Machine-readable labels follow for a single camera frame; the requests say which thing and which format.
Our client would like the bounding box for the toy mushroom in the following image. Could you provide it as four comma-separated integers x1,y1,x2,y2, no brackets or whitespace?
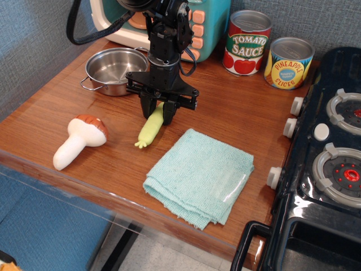
52,114,109,171

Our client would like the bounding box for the tomato sauce can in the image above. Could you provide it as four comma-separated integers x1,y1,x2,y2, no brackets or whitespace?
223,10,272,76

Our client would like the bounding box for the pineapple slices can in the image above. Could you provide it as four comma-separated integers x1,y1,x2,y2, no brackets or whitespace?
264,37,315,90

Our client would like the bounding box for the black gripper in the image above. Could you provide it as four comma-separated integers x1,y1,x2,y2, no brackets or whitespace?
126,53,199,125

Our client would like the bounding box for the small steel pot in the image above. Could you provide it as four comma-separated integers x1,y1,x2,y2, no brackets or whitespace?
80,47,148,97

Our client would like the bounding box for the black braided cable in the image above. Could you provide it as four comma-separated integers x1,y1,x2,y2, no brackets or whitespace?
65,0,136,46

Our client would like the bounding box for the light blue cloth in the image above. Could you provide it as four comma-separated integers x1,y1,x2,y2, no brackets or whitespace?
143,129,254,230

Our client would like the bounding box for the teal toy microwave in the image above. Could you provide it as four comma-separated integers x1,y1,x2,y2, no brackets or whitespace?
90,0,231,63

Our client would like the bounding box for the orange plush object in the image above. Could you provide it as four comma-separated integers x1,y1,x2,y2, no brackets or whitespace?
0,255,22,271

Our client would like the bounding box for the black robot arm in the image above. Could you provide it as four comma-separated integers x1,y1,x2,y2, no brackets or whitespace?
120,1,199,125

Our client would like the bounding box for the spoon with yellow-green handle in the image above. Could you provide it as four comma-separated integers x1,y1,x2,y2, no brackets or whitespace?
134,102,164,149

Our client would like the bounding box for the black toy stove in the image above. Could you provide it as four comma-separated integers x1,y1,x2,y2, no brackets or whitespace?
231,47,360,270

